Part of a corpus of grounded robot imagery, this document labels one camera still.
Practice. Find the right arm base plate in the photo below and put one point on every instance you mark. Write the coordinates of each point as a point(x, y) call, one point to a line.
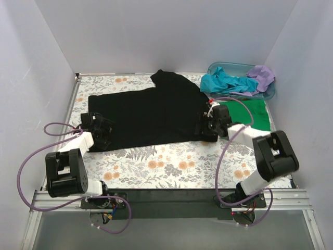
point(233, 200)

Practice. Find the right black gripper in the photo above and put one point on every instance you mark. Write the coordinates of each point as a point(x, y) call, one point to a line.
point(204, 125)

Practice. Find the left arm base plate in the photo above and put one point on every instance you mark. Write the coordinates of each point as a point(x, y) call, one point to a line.
point(111, 202)

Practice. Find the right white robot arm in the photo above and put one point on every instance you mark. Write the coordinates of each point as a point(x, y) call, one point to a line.
point(274, 155)

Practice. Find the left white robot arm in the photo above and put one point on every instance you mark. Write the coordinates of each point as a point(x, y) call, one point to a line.
point(65, 170)

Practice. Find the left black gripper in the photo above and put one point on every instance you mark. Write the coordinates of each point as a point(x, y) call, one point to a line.
point(104, 132)

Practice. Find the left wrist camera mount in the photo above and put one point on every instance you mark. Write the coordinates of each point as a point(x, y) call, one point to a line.
point(88, 120)

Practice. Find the lavender t shirt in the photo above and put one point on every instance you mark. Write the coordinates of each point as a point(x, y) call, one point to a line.
point(263, 76)

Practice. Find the teal t shirt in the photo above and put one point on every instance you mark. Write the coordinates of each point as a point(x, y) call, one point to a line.
point(221, 82)

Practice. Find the floral table mat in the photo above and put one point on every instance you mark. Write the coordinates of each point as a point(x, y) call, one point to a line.
point(179, 165)

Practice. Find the black t shirt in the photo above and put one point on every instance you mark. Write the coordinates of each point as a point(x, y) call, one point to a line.
point(166, 113)

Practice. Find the aluminium front rail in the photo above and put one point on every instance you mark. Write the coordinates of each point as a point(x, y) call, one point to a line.
point(283, 199)

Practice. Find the teal plastic basket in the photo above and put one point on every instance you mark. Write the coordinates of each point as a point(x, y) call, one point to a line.
point(240, 70)

